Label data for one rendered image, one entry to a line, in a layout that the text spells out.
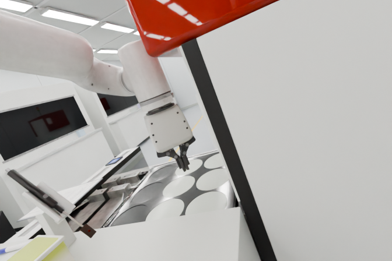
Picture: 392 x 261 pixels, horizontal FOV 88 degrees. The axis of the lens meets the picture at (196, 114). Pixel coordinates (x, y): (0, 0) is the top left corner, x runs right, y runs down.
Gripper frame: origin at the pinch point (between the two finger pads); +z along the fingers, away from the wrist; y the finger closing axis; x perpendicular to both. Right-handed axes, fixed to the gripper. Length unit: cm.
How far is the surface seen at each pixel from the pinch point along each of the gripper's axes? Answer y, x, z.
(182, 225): 5.5, 20.7, 1.5
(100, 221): 28.3, -12.5, 10.0
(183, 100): -169, -827, 59
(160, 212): 9.9, 2.9, 8.0
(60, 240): 21.6, 19.4, -5.0
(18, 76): 206, -449, -149
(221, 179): -7.6, 2.5, 8.0
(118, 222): 21.2, -3.0, 8.1
